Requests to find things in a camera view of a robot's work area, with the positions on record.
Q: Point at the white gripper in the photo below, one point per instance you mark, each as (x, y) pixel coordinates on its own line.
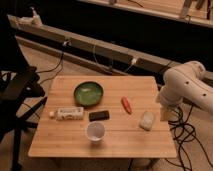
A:
(166, 113)

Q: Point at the white sponge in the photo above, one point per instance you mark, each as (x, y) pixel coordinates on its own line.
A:
(147, 120)

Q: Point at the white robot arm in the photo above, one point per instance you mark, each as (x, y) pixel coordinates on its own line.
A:
(184, 81)

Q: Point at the orange carrot toy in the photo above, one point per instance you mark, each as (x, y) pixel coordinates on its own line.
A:
(126, 105)

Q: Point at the black phone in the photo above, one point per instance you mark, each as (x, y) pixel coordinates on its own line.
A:
(100, 115)

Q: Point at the clear plastic cup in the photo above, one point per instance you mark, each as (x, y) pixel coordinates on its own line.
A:
(95, 132)

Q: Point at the green bowl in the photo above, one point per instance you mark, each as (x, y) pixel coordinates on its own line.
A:
(88, 93)

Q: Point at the wooden table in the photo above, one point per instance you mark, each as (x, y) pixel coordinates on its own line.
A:
(125, 124)

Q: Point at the white plastic bottle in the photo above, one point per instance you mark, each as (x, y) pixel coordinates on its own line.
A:
(68, 113)

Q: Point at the black chair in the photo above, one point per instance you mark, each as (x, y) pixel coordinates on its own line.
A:
(13, 92)

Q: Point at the white spray bottle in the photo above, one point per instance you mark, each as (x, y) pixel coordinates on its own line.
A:
(36, 18)

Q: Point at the grey metal beam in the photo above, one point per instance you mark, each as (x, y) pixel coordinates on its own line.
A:
(155, 43)

